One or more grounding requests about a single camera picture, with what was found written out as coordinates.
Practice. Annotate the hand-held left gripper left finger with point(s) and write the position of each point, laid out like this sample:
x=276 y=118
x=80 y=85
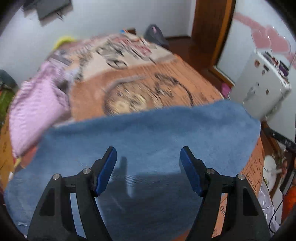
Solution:
x=107 y=171

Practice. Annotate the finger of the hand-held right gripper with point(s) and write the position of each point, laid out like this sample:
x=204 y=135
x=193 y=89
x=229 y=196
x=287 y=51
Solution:
x=278 y=138

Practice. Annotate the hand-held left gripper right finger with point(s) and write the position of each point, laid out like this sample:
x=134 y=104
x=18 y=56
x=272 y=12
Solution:
x=190 y=171

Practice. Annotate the blue denim pants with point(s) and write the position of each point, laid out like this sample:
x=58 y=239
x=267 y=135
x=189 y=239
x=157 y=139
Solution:
x=150 y=139

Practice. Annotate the white plastic bag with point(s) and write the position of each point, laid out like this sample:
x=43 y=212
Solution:
x=268 y=206

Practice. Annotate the white mini fridge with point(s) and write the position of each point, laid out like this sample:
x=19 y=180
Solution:
x=259 y=88

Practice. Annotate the pink plastic object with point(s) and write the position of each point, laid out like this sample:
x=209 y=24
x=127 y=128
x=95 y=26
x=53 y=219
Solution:
x=226 y=90

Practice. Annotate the printed patchwork blanket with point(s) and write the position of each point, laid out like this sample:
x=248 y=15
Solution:
x=143 y=83

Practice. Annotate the pink striped cloth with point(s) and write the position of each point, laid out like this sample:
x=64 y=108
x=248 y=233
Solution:
x=37 y=106

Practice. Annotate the white heart-sticker wardrobe door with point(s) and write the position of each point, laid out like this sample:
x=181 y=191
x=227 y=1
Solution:
x=249 y=27

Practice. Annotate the yellow foam tube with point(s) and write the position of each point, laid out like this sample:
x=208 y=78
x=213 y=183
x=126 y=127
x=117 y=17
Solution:
x=63 y=41

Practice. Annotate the grey bag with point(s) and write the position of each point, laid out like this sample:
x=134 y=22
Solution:
x=156 y=34

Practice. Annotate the small black wall monitor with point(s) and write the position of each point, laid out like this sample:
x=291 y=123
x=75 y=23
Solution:
x=54 y=8

